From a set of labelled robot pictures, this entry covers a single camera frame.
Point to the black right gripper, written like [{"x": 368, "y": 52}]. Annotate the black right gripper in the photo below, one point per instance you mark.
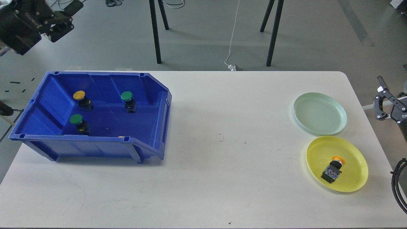
[{"x": 399, "y": 110}]

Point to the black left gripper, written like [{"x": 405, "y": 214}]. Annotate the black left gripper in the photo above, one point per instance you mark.
[{"x": 23, "y": 22}]

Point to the yellow push button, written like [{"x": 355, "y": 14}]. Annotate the yellow push button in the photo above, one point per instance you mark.
[
  {"x": 332, "y": 171},
  {"x": 84, "y": 103}
]

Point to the green push button front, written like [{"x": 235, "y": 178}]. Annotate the green push button front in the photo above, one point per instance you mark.
[{"x": 81, "y": 125}]

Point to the green push button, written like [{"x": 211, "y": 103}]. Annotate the green push button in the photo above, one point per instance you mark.
[
  {"x": 130, "y": 103},
  {"x": 81, "y": 125}
]

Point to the light green plate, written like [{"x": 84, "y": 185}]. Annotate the light green plate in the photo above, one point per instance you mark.
[{"x": 319, "y": 114}]

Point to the yellow plate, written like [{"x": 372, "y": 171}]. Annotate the yellow plate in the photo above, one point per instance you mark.
[{"x": 320, "y": 153}]

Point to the green push button back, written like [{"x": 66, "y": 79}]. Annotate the green push button back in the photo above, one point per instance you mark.
[{"x": 130, "y": 103}]

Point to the black tripod legs left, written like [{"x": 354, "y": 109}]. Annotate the black tripod legs left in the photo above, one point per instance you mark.
[{"x": 155, "y": 25}]

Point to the black tripod legs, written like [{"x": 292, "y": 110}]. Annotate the black tripod legs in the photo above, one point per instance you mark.
[
  {"x": 275, "y": 30},
  {"x": 155, "y": 25}
]

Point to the blue plastic storage bin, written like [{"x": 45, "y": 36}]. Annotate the blue plastic storage bin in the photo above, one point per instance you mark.
[{"x": 44, "y": 125}]

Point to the black tripod legs right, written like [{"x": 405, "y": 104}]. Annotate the black tripod legs right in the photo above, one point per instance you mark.
[{"x": 275, "y": 30}]

